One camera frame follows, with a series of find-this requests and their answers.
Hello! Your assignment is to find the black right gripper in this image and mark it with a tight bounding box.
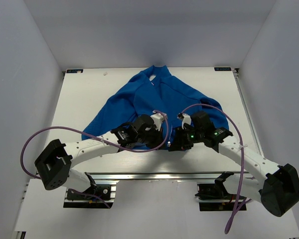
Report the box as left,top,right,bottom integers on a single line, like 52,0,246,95
168,126,204,151

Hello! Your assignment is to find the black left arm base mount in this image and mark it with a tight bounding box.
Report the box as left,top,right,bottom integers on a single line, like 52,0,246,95
63,184,116,209

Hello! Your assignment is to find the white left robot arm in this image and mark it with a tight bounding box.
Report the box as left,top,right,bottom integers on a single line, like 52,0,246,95
35,111,167,199

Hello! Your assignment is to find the blue zip jacket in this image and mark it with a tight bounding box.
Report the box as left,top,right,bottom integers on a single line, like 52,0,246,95
82,66,229,152

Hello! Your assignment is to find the blue left corner label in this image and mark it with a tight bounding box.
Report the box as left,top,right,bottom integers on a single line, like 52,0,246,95
66,69,83,74

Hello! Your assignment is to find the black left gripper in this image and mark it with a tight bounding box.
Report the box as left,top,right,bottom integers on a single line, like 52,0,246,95
136,125,166,151

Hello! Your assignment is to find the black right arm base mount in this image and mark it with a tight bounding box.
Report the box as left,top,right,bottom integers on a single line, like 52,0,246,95
195,172,246,212

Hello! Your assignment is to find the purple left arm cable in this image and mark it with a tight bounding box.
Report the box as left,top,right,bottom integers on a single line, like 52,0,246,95
20,109,169,209

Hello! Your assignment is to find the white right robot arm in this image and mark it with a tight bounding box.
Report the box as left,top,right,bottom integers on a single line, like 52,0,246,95
169,111,299,217

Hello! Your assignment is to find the blue right corner label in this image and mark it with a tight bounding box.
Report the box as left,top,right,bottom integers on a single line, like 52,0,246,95
214,67,232,71

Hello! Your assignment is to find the blue corner label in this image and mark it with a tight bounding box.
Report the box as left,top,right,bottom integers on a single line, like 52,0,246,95
214,67,232,71
66,69,83,74

